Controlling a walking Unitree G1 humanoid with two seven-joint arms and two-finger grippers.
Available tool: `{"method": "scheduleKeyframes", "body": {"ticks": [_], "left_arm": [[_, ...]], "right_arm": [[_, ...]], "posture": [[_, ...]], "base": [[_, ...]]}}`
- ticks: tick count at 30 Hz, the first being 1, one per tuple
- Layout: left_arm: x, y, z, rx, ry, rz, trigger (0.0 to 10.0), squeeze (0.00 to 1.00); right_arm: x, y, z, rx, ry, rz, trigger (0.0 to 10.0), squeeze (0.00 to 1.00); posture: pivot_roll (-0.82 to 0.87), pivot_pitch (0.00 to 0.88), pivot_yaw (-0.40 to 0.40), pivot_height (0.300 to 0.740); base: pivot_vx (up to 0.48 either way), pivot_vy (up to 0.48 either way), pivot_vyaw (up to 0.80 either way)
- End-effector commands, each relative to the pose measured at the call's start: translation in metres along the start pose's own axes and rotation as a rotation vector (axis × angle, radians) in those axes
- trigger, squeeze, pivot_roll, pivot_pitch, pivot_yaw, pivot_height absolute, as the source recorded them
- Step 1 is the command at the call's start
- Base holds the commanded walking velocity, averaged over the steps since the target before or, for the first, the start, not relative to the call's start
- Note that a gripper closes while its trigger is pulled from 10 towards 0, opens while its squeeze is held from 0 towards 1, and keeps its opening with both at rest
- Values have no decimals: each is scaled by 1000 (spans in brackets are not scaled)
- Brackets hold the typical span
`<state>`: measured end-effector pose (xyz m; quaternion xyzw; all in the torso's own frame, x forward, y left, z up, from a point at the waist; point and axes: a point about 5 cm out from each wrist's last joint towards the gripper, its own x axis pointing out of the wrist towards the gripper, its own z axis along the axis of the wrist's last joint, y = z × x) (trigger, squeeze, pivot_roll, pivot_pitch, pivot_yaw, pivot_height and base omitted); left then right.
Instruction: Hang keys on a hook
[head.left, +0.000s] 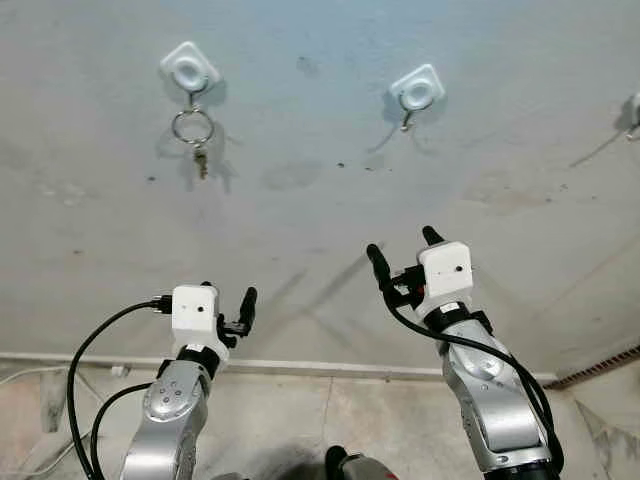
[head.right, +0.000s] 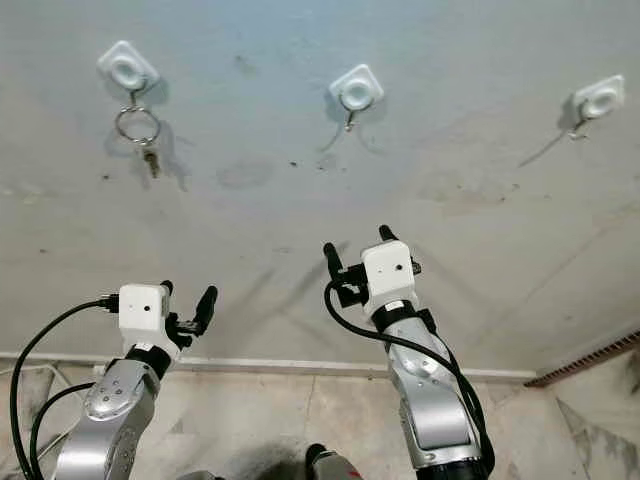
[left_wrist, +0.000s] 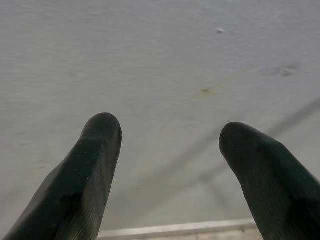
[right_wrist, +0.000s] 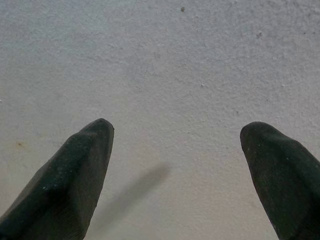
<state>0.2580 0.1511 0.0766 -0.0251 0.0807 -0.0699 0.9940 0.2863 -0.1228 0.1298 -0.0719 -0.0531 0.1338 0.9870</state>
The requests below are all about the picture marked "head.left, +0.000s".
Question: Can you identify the white skirting board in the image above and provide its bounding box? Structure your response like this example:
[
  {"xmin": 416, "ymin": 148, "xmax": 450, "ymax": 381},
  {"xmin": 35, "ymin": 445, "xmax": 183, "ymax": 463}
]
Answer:
[{"xmin": 0, "ymin": 351, "xmax": 561, "ymax": 387}]

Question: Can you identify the red-brown brick edging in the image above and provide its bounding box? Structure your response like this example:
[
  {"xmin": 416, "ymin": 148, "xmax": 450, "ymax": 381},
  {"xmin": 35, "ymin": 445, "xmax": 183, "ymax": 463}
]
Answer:
[{"xmin": 547, "ymin": 344, "xmax": 640, "ymax": 392}]

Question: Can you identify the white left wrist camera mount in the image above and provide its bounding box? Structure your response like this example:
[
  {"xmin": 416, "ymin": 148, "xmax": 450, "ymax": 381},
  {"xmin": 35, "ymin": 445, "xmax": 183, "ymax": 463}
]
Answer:
[{"xmin": 171, "ymin": 284, "xmax": 222, "ymax": 362}]

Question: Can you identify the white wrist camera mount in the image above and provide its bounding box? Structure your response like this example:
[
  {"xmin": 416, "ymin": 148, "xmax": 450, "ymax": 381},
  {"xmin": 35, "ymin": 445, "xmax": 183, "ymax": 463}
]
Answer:
[
  {"xmin": 171, "ymin": 284, "xmax": 222, "ymax": 362},
  {"xmin": 415, "ymin": 241, "xmax": 475, "ymax": 320}
]

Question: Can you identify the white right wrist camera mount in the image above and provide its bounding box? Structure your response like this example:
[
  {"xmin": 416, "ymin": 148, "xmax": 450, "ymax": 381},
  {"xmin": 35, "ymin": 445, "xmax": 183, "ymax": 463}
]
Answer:
[{"xmin": 415, "ymin": 241, "xmax": 475, "ymax": 320}]

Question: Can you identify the metal key ring with key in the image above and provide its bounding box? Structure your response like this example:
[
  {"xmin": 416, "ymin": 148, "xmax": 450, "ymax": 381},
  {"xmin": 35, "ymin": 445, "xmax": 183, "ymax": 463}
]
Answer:
[{"xmin": 169, "ymin": 105, "xmax": 217, "ymax": 182}]

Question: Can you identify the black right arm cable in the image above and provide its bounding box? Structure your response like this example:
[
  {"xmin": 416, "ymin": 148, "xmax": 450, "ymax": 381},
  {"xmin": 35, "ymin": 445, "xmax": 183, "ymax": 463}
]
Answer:
[{"xmin": 383, "ymin": 285, "xmax": 566, "ymax": 473}]

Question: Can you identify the white adhesive wall hook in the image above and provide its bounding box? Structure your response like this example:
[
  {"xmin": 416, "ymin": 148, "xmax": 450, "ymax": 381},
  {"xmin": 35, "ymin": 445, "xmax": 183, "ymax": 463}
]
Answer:
[
  {"xmin": 159, "ymin": 40, "xmax": 223, "ymax": 113},
  {"xmin": 387, "ymin": 63, "xmax": 448, "ymax": 134}
]

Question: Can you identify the short black left arm cable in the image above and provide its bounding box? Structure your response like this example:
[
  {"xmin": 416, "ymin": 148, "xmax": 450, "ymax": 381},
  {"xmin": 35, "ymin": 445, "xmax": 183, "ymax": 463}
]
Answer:
[{"xmin": 89, "ymin": 382, "xmax": 154, "ymax": 480}]

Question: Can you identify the long black left arm cable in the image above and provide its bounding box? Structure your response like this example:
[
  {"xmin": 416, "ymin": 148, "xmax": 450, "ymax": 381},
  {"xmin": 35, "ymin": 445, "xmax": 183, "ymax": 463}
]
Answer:
[{"xmin": 66, "ymin": 296, "xmax": 176, "ymax": 480}]

